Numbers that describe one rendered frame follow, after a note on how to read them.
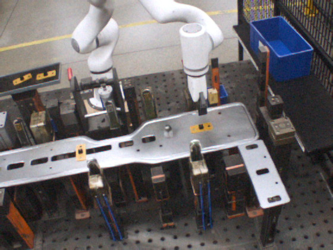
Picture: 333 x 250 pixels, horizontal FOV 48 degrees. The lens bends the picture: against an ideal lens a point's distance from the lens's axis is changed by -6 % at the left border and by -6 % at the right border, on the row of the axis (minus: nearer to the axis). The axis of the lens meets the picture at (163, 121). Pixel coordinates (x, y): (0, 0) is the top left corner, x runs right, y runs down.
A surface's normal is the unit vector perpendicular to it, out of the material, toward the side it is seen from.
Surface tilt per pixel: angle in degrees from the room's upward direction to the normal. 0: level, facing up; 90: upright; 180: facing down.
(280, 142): 89
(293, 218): 0
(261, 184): 0
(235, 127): 0
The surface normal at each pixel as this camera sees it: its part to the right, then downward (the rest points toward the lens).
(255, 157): -0.12, -0.72
